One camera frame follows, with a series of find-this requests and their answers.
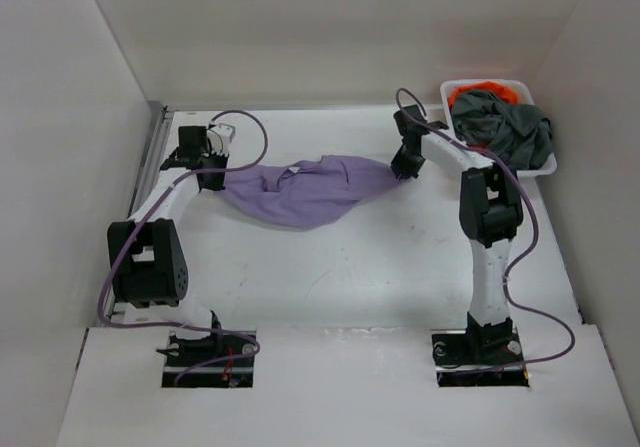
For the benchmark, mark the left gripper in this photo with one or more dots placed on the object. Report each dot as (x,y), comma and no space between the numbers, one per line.
(216,185)

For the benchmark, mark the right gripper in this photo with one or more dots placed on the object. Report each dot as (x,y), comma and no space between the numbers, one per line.
(400,168)

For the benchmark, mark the purple t-shirt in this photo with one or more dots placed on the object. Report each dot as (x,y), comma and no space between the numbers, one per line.
(308,194)

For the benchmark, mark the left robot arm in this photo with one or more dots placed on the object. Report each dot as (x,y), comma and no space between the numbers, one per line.
(153,276)

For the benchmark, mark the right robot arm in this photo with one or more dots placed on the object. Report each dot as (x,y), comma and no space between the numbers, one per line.
(490,212)

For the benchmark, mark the grey t-shirt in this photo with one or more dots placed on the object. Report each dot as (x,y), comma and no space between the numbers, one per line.
(520,134)

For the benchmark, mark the orange t-shirt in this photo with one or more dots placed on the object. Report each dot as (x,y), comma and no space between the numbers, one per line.
(502,92)

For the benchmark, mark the white plastic laundry basket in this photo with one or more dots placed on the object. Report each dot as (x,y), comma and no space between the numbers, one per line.
(525,97)

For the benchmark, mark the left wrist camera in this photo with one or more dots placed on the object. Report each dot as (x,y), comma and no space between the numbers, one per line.
(220,137)

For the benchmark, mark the aluminium rail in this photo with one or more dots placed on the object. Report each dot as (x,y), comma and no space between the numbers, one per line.
(155,139)

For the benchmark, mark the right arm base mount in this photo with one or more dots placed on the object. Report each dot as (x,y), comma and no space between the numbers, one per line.
(459,364)

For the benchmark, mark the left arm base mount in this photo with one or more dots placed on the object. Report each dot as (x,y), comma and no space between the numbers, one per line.
(216,362)

